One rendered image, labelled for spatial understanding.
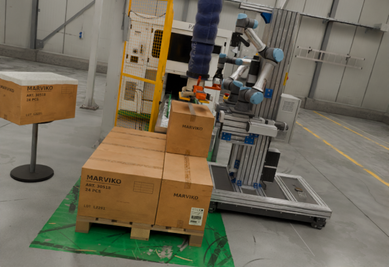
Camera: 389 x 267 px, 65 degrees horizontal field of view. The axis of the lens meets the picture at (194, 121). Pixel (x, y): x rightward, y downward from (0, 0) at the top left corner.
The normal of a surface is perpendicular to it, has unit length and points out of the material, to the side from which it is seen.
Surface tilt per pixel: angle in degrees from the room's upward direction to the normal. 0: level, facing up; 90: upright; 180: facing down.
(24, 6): 90
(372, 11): 90
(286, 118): 90
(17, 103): 90
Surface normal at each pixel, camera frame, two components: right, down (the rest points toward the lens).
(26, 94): 0.87, 0.25
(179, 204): 0.05, 0.24
